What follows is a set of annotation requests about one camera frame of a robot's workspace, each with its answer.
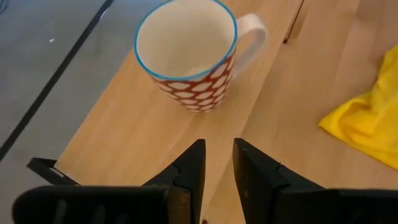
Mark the yellow cloth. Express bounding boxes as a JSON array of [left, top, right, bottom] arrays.
[[318, 45, 398, 170]]

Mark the red white patterned mug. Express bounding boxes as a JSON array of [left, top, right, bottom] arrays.
[[134, 0, 268, 114]]

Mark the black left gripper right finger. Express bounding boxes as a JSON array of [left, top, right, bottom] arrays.
[[233, 138, 398, 224]]

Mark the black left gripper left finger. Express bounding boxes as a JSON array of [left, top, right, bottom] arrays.
[[12, 139, 206, 224]]

